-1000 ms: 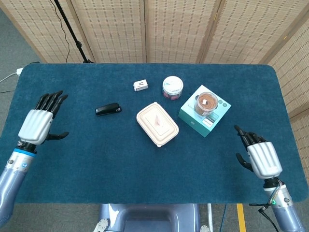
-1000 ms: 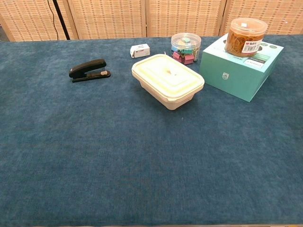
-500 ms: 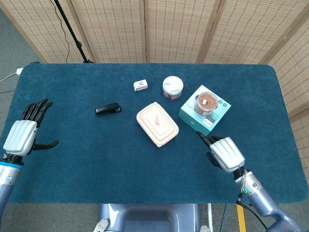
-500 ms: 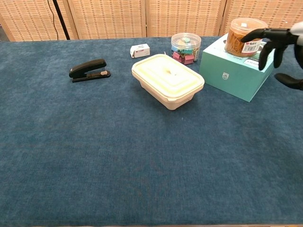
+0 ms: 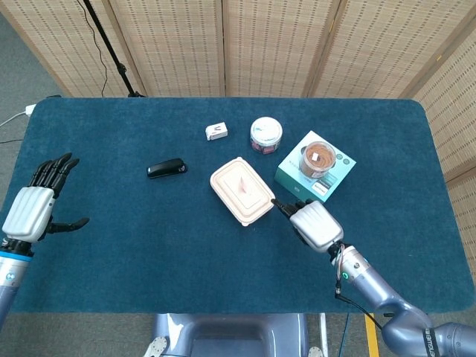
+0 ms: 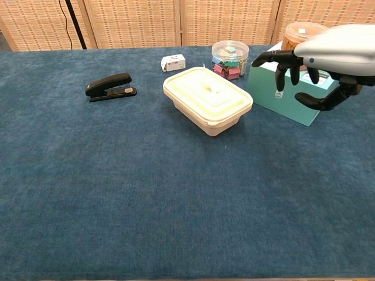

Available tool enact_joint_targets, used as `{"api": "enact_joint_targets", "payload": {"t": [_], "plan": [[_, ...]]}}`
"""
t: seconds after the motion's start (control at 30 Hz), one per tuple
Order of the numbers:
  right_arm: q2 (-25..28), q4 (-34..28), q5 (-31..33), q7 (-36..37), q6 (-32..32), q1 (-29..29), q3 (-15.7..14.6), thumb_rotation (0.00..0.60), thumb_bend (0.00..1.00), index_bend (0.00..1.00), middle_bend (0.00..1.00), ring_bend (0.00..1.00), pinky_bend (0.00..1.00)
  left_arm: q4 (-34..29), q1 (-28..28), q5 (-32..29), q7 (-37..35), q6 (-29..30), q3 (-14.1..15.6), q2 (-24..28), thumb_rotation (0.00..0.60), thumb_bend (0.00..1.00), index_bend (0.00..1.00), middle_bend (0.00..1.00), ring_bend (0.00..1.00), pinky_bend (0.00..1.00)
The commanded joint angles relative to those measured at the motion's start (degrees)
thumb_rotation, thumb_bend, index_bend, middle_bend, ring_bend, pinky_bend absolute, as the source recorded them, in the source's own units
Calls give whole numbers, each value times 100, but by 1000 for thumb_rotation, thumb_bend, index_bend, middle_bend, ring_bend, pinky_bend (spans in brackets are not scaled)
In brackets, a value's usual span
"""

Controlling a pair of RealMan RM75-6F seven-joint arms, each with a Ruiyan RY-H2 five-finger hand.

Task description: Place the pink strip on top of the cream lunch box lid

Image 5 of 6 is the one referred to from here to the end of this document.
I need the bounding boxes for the blue floor cable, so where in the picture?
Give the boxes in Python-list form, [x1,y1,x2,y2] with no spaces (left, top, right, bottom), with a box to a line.
[340,313,350,357]

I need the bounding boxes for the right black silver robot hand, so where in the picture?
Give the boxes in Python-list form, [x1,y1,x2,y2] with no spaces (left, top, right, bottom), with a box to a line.
[271,199,344,254]

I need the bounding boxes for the beige lidded food container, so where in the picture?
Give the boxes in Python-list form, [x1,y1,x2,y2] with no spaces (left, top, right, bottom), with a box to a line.
[209,156,277,228]

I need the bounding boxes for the white power strip with cord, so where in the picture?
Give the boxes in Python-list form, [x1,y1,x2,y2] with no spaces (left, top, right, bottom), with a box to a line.
[0,104,37,127]

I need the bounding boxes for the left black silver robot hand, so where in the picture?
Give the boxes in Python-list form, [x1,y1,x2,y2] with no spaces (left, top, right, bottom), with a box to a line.
[1,152,90,245]

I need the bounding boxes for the small white staples box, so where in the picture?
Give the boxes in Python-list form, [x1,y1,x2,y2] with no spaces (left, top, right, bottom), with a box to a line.
[205,120,230,141]

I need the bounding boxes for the blue table cloth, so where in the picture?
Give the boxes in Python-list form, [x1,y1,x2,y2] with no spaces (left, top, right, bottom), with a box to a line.
[0,97,476,315]

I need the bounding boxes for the thin black hanging cable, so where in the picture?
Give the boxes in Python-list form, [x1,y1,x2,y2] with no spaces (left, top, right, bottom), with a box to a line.
[77,0,109,98]

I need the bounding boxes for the black stapler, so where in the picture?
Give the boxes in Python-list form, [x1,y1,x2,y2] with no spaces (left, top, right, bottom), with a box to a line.
[146,158,189,180]

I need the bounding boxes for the clear jar with brown contents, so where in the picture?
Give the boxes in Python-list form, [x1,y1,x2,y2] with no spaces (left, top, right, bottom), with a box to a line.
[299,141,338,179]

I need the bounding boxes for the white table leg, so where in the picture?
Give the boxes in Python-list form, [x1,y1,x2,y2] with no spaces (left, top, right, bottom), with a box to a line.
[318,313,329,350]

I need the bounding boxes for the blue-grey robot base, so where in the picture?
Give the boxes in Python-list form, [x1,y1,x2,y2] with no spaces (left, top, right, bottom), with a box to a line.
[143,312,324,357]

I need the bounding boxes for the yellow floor tape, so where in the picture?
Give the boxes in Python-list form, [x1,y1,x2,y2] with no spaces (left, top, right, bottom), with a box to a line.
[364,313,380,357]

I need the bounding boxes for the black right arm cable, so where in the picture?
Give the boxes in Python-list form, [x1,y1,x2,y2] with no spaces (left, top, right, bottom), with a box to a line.
[333,278,384,330]

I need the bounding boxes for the clear jar with white lid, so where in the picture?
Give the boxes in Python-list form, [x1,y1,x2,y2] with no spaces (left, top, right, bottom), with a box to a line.
[249,116,283,154]

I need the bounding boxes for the black tripod stand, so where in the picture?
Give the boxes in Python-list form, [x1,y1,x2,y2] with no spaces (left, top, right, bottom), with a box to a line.
[82,0,148,98]

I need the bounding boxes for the teal cardboard box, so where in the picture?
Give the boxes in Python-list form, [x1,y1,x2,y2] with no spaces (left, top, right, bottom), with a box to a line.
[274,130,357,213]

